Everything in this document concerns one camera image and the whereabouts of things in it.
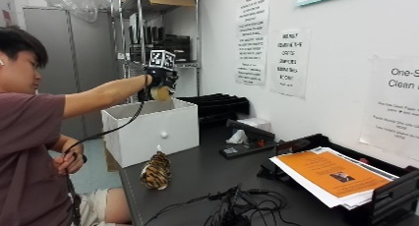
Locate orange paper sheet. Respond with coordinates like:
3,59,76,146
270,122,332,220
276,150,392,198

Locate the person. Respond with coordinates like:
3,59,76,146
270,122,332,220
0,25,153,226

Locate short white wall notice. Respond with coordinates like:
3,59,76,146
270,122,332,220
268,28,312,99

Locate black paper tray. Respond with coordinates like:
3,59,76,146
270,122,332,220
254,133,419,226

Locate black glove cable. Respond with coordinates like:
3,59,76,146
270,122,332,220
61,74,153,226

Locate large white wall notice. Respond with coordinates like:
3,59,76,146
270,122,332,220
358,54,419,161

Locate tangle of black cables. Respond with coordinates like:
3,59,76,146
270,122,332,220
142,184,302,226

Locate white tissue box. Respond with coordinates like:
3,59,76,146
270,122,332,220
236,117,272,134

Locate white storage box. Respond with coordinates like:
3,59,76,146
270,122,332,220
100,98,200,169

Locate tall white wall notice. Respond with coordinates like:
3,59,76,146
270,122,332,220
234,0,270,86

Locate black binders on shelf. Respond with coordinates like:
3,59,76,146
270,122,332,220
126,13,192,64

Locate clear plastic bag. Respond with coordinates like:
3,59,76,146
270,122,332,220
42,0,110,24

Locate black stapler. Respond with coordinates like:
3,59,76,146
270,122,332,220
217,119,277,160

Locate stack of white papers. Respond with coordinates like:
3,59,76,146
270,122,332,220
268,146,398,210

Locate white marker cube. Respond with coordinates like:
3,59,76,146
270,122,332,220
148,49,176,71

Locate black stacked letter trays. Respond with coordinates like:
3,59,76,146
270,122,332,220
176,92,250,125

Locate tan round object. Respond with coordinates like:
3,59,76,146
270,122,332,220
149,85,173,102

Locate grey metal cabinet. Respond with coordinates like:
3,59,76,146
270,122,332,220
22,6,120,141

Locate metal wire shelf rack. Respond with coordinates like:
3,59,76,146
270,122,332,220
106,0,202,102

